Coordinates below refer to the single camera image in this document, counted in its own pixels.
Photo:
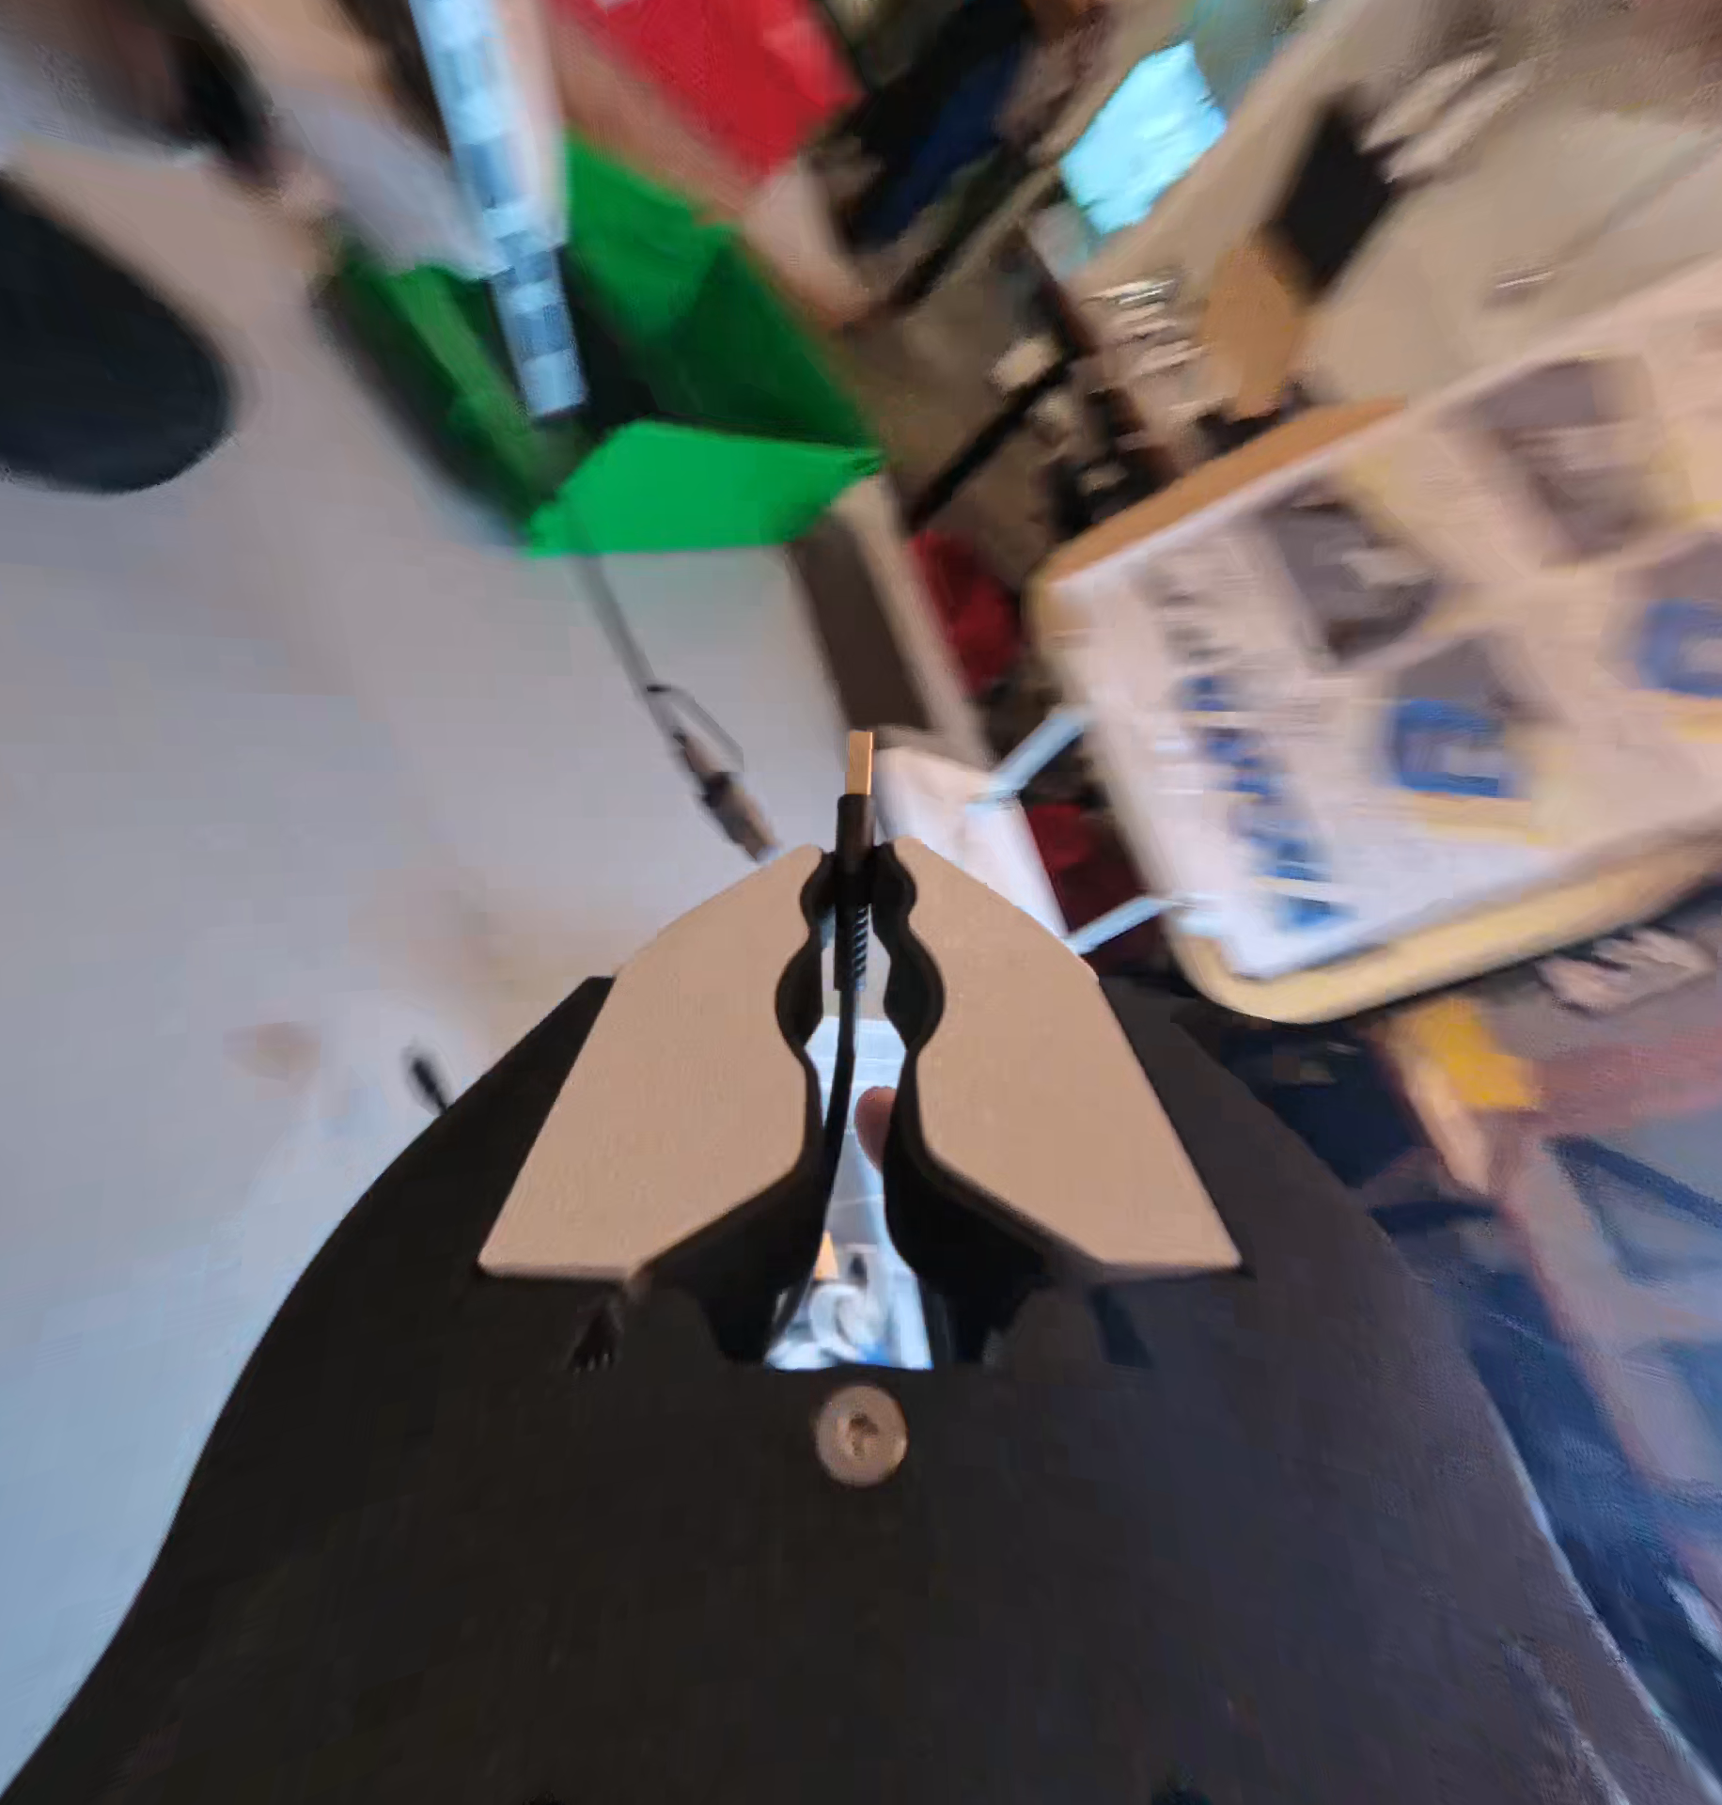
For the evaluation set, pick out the white desk stand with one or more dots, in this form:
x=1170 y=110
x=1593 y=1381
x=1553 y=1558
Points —
x=931 y=818

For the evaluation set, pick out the tan black chair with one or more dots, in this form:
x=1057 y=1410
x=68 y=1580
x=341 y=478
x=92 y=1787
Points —
x=1311 y=240

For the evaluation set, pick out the printed instruction sheet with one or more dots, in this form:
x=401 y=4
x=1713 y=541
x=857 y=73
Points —
x=1368 y=663

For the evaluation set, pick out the red plastic bin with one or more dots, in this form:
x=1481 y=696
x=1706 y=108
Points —
x=719 y=71

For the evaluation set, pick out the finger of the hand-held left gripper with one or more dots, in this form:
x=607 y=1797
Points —
x=367 y=183

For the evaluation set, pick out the black textured pad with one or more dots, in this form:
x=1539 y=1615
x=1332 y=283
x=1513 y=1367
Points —
x=72 y=354

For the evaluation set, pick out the red bag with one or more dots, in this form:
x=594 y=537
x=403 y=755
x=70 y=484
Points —
x=1086 y=861
x=968 y=607

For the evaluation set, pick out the green plastic bin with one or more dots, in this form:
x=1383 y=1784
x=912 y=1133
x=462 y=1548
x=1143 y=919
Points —
x=691 y=486

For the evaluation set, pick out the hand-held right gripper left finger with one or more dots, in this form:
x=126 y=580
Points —
x=663 y=1114

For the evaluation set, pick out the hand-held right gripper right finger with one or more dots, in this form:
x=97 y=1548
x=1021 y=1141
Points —
x=1059 y=1114

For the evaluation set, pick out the yellow sheet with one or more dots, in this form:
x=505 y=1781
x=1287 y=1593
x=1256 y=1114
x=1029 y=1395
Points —
x=1461 y=1050

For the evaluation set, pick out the window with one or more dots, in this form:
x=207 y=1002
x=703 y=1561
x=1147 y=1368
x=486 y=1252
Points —
x=1143 y=133

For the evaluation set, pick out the slim grey usb hub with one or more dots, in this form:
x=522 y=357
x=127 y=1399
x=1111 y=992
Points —
x=509 y=240

